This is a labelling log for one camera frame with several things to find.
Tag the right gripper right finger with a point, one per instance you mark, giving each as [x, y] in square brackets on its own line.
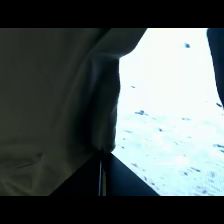
[123, 180]

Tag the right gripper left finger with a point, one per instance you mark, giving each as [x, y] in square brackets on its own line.
[85, 180]

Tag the olive green garment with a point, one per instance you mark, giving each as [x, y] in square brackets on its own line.
[50, 100]

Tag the black garment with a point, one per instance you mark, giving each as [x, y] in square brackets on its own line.
[217, 60]

